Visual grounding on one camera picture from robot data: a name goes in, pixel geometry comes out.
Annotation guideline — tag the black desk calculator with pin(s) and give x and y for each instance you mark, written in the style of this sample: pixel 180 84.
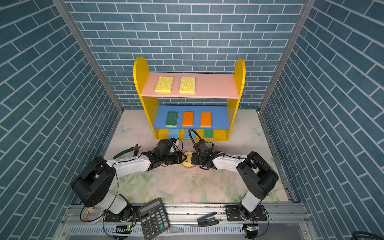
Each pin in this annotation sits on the black desk calculator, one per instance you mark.
pixel 153 218

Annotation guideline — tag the yellow pink blue shelf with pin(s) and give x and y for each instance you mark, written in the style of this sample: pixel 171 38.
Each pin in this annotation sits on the yellow pink blue shelf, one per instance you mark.
pixel 214 123

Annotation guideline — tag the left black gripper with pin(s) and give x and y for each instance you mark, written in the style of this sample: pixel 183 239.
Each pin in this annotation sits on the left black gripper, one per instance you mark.
pixel 179 157

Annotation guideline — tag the black binder clip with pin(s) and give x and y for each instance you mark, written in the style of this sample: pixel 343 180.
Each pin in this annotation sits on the black binder clip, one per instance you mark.
pixel 208 220

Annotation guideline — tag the dark green scrub sponge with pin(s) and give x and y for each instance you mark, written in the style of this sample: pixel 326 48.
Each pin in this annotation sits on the dark green scrub sponge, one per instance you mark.
pixel 172 119

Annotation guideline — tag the bright green sponge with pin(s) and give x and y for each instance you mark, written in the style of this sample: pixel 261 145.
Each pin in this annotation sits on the bright green sponge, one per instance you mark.
pixel 208 134

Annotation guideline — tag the green handled pliers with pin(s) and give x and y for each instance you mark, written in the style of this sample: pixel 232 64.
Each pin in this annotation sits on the green handled pliers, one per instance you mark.
pixel 131 152

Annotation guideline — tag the pale yellow sponge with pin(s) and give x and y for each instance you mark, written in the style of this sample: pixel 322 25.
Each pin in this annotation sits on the pale yellow sponge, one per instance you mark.
pixel 206 119

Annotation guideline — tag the yellow smiley face sponge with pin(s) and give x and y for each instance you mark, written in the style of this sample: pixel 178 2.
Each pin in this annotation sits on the yellow smiley face sponge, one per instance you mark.
pixel 187 163

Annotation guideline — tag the orange sponge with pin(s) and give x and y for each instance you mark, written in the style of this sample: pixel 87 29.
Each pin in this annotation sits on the orange sponge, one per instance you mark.
pixel 188 119

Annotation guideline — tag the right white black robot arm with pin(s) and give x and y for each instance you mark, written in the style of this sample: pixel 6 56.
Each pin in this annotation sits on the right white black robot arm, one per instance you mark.
pixel 259 177

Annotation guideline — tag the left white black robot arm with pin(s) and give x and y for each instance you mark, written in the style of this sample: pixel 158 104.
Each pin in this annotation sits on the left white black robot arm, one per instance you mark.
pixel 93 183

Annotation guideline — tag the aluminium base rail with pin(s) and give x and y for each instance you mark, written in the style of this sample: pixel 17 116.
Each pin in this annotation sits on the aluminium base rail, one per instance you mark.
pixel 274 221

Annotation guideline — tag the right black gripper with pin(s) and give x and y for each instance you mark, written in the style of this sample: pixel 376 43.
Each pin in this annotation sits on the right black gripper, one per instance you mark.
pixel 193 159

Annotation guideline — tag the yellow sponge front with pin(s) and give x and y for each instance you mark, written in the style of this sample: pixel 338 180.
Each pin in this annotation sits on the yellow sponge front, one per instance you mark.
pixel 164 84

